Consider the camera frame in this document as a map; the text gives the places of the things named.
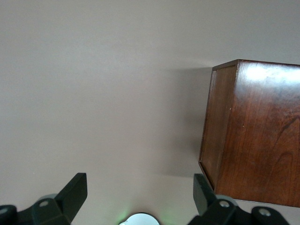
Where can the dark brown wooden cabinet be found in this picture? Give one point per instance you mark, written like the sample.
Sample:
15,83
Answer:
257,131

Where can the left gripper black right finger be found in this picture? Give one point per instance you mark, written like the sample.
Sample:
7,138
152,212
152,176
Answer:
204,199

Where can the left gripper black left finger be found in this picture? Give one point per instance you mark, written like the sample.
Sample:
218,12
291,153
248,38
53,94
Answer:
68,199

